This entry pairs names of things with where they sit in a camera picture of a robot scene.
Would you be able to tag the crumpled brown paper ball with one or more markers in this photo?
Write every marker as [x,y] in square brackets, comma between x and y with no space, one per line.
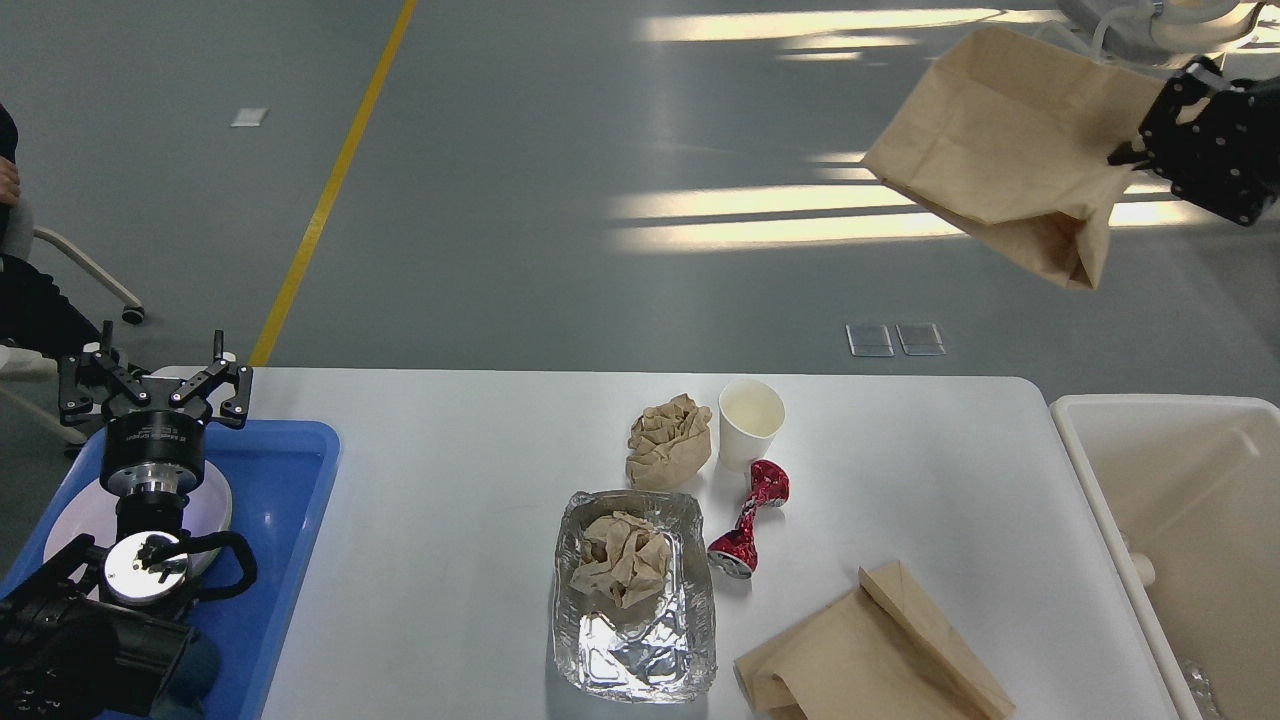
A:
[669,444]

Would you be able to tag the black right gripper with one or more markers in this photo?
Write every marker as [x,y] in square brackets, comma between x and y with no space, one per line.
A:
[1198,127]

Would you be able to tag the crushed red can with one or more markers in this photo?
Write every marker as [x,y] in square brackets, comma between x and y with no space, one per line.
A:
[735,553]

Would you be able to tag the brown paper bag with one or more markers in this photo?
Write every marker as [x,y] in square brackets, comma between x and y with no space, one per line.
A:
[882,651]
[1007,138]

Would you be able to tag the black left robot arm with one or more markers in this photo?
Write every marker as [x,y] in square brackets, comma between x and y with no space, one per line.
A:
[98,629]

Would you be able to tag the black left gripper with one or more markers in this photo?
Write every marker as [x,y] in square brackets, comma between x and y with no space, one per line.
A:
[151,448]

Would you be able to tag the brown paper bag front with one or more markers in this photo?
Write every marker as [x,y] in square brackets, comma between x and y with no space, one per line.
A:
[882,651]

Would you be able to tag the aluminium foil tray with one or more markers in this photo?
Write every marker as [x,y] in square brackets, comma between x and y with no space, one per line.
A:
[660,651]

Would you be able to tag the crumpled brown paper in tray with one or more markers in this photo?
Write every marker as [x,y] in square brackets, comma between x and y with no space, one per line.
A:
[623,558]

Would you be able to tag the white plastic bin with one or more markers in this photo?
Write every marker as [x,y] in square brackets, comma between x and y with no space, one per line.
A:
[1194,481]

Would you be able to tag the floor socket plate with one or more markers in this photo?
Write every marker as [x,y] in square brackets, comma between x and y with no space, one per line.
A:
[870,340]
[921,339]

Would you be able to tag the seated person at left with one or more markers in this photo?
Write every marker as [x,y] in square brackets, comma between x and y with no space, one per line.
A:
[35,314]

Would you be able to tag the tall white paper cup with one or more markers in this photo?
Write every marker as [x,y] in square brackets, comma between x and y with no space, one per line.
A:
[751,414]

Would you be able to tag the white floor marker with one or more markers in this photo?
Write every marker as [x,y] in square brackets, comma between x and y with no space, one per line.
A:
[249,118]

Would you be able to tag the dark teal mug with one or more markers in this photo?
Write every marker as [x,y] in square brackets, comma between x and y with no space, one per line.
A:
[190,682]

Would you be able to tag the pink plastic plate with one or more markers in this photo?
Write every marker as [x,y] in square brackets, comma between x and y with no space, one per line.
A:
[93,512]

